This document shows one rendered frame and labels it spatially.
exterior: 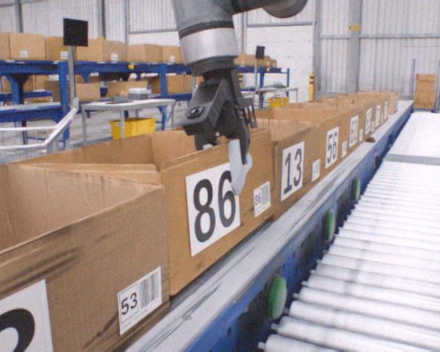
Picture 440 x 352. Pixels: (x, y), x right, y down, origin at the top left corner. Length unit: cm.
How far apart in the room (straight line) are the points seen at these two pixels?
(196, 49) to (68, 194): 28
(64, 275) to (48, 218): 27
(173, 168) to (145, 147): 44
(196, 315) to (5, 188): 35
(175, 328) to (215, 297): 9
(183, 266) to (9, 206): 29
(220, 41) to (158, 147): 39
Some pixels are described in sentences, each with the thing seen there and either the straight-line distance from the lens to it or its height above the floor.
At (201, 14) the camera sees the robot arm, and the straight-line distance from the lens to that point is 68.
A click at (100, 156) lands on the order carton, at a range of 87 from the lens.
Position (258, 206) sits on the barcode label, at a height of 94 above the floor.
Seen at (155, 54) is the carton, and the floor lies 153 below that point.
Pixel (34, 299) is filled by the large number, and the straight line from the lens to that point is 39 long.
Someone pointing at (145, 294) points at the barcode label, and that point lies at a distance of 52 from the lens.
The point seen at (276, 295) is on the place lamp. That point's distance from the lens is 74.
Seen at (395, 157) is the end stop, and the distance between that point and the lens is 238.
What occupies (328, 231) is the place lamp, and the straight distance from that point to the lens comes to 108.
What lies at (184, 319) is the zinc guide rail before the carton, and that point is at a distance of 55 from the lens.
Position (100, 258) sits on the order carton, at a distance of 44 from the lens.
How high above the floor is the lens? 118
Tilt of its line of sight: 13 degrees down
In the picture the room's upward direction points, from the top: straight up
